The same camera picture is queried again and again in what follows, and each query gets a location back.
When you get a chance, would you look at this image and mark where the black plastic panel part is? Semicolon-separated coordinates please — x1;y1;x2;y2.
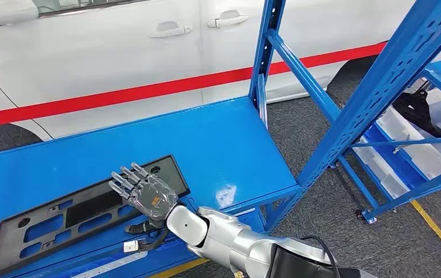
0;154;192;278

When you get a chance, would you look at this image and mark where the black plastic trim part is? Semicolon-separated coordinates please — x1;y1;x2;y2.
393;90;441;152

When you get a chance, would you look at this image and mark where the white car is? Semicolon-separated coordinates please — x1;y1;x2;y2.
0;0;441;158

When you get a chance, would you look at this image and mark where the white car door handle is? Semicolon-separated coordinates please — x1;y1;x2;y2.
206;14;250;29
148;23;194;39

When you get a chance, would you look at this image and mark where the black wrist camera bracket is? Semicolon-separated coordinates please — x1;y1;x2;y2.
136;228;173;253

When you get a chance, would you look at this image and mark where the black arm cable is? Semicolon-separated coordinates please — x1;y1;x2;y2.
301;235;342;278

